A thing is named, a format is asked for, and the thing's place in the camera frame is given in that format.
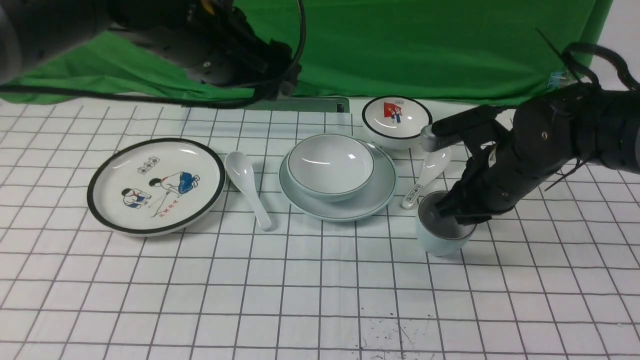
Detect white spoon with printed handle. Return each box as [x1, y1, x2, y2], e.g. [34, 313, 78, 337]
[400, 146, 451, 210]

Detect black-rimmed illustrated white bowl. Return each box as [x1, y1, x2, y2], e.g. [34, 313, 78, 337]
[361, 96, 434, 151]

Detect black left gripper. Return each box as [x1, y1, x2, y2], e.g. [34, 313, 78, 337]
[107, 0, 293, 88]

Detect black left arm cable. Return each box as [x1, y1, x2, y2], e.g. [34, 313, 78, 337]
[0, 0, 307, 109]

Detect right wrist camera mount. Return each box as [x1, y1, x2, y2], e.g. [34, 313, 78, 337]
[420, 105, 509, 156]

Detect pale green ceramic bowl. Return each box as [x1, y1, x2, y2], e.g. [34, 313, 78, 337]
[285, 133, 376, 202]

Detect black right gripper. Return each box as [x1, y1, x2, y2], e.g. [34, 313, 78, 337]
[436, 100, 574, 224]

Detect green metal tray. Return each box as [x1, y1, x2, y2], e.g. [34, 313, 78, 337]
[183, 95, 351, 115]

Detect pale green ceramic cup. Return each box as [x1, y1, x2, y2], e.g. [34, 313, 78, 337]
[416, 190, 477, 256]

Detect green backdrop cloth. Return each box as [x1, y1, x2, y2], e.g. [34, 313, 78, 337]
[11, 0, 611, 104]

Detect pale green ceramic plate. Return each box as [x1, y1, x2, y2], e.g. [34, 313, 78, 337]
[278, 140, 399, 223]

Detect black-rimmed illustrated white plate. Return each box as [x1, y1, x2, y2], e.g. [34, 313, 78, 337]
[86, 137, 227, 237]

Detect metal binder clip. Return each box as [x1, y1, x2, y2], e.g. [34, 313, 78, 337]
[546, 69, 574, 90]

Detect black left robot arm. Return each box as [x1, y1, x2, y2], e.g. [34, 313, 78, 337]
[1, 0, 293, 88]

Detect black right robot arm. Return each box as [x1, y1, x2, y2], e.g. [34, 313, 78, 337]
[422, 84, 640, 224]

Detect plain white ceramic spoon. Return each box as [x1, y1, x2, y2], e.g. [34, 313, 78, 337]
[224, 151, 273, 231]

